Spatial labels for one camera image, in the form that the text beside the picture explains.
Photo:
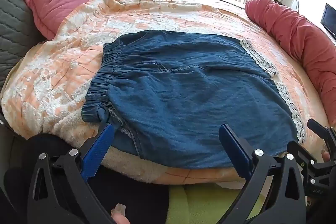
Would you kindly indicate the dark cloth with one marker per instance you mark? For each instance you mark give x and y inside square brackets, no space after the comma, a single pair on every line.
[136,197]

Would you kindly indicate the black screen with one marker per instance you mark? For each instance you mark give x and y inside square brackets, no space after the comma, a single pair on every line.
[329,19]

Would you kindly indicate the peach and white blanket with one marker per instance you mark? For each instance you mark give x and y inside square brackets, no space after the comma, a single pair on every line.
[60,77]

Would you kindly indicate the pink pillow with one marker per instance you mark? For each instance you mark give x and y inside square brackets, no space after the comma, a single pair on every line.
[55,3]

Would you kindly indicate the blue denim pants lace trim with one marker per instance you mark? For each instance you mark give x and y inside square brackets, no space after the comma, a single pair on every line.
[183,98]

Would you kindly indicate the green fleece clothing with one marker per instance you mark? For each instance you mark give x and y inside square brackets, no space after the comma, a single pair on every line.
[199,205]

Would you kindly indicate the red bolster pillow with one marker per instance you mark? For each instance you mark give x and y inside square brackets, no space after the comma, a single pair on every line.
[302,37]

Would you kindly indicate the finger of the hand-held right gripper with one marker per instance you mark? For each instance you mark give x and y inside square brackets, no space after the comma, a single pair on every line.
[299,153]
[324,133]

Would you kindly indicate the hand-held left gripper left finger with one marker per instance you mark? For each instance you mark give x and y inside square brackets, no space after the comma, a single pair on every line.
[98,150]

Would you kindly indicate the person's right hand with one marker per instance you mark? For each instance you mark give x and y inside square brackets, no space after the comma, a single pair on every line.
[326,155]

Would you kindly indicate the grey quilted headboard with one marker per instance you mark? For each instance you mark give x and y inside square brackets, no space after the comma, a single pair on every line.
[18,11]

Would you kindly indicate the person's left hand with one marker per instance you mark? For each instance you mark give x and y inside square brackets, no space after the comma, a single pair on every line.
[120,216]

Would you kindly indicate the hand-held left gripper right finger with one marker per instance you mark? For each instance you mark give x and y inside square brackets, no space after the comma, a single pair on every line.
[237,150]

